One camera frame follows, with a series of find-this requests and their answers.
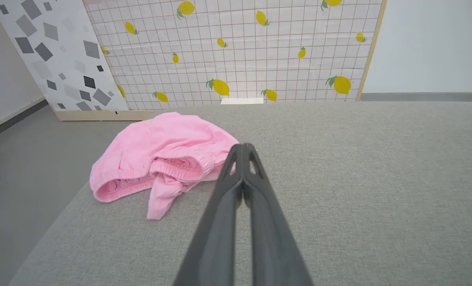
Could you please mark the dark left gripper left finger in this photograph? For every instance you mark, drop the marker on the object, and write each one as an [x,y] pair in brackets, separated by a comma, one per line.
[216,230]

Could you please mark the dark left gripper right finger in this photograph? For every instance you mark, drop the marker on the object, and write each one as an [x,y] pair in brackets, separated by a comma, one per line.
[271,238]

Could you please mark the pink shorts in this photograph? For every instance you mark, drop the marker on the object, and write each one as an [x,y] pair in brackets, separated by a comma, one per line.
[156,147]

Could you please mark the grey fabric sofa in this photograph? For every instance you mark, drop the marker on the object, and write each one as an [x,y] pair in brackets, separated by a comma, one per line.
[359,190]

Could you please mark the lemon print grid panel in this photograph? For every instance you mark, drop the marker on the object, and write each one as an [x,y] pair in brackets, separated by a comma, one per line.
[239,51]

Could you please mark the grey shapes white panel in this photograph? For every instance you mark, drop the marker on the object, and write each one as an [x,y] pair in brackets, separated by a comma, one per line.
[57,51]

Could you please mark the wooden panel frame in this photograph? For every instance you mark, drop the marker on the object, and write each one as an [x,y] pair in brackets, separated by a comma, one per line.
[101,115]

